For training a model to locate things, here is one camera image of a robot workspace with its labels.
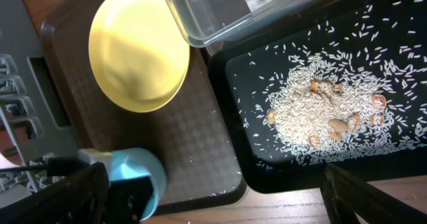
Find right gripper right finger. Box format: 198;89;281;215
320;164;426;223

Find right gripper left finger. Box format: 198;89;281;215
1;162;153;224

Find light blue bowl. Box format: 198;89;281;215
77;147;167;221

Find rice and nut scraps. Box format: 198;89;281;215
226;0;426;171

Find yellow plate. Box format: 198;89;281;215
88;0;190;113

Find grey plastic dishwasher rack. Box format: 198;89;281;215
0;0;81;208

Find black waste tray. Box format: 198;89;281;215
208;0;426;193

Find clear plastic waste bin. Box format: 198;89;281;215
156;0;354;49

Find dark brown serving tray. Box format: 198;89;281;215
40;0;247;215

